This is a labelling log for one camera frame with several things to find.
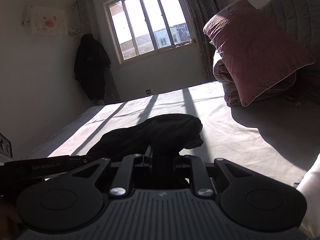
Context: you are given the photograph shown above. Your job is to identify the black knit garment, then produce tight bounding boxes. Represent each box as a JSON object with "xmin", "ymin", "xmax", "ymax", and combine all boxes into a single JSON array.
[{"xmin": 87, "ymin": 113, "xmax": 203, "ymax": 161}]

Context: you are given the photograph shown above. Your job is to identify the person's left hand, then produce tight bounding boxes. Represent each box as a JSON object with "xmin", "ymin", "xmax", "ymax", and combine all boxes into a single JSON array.
[{"xmin": 1, "ymin": 205, "xmax": 23, "ymax": 239}]

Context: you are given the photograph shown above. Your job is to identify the grey bed sheet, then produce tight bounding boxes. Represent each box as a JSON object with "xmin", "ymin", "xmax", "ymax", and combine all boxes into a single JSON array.
[{"xmin": 27, "ymin": 82, "xmax": 319, "ymax": 185}]

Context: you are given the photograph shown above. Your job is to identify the rolled pale quilt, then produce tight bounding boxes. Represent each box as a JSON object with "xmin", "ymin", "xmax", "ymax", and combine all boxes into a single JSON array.
[{"xmin": 213, "ymin": 50, "xmax": 241, "ymax": 107}]

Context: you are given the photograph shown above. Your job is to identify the folded white garment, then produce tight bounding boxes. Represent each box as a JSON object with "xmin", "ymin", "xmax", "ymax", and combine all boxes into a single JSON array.
[{"xmin": 297, "ymin": 155, "xmax": 320, "ymax": 239}]

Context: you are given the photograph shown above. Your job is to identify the dark hanging coat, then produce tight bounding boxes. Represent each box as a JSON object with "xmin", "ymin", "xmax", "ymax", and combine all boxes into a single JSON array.
[{"xmin": 74, "ymin": 34, "xmax": 111, "ymax": 101}]

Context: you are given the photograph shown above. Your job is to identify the maroon velvet pillow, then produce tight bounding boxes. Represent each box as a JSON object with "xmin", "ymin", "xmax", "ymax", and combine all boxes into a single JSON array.
[{"xmin": 203, "ymin": 0, "xmax": 316, "ymax": 107}]

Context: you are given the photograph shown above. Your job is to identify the left grey curtain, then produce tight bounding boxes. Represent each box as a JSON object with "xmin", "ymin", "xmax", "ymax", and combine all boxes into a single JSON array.
[{"xmin": 74, "ymin": 0, "xmax": 120, "ymax": 105}]

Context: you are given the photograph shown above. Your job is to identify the grey patterned curtain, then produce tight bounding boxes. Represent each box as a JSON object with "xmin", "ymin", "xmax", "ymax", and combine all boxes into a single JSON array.
[{"xmin": 185, "ymin": 0, "xmax": 226, "ymax": 82}]

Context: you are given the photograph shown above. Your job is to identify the grey quilted headboard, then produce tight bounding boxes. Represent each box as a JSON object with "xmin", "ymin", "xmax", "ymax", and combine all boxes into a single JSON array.
[{"xmin": 260, "ymin": 0, "xmax": 320, "ymax": 49}]

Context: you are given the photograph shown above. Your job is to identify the black camera box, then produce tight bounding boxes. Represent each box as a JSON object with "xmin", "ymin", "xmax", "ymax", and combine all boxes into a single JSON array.
[{"xmin": 0, "ymin": 133, "xmax": 13, "ymax": 165}]

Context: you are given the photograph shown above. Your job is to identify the white wall air conditioner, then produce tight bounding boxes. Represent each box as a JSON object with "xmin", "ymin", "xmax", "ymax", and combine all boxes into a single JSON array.
[{"xmin": 22, "ymin": 5, "xmax": 67, "ymax": 35}]

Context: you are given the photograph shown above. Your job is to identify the window with metal frame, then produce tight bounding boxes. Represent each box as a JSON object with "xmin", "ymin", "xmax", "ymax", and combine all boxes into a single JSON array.
[{"xmin": 104, "ymin": 0, "xmax": 195, "ymax": 64}]

